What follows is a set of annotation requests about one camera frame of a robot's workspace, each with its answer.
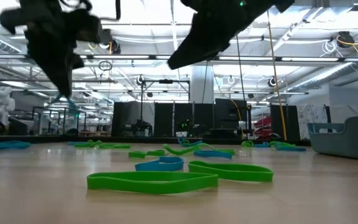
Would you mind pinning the long light strip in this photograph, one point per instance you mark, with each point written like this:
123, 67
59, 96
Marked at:
120, 57

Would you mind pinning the black frame workstation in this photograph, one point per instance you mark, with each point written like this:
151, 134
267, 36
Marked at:
57, 107

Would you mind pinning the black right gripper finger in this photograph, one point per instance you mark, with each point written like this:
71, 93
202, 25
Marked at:
204, 40

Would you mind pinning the red machine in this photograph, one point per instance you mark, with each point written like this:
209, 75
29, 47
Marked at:
263, 126

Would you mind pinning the white speckled panel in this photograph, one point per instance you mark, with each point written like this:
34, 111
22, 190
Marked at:
311, 115

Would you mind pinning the black gantry frame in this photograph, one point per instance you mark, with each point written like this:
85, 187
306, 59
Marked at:
166, 81

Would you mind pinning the dark blue plastic basket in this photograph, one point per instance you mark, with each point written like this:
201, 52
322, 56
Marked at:
346, 140

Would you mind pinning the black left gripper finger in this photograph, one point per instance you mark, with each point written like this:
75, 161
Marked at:
54, 59

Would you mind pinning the white square pillar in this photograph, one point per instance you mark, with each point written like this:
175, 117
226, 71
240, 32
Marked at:
202, 87

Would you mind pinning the black partition panel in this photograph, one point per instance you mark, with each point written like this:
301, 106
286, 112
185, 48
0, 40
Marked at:
121, 118
291, 121
225, 112
163, 119
197, 115

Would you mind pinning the white robot statue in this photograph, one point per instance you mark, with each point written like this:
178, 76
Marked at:
2, 105

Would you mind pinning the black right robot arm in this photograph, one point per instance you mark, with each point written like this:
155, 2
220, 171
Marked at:
284, 4

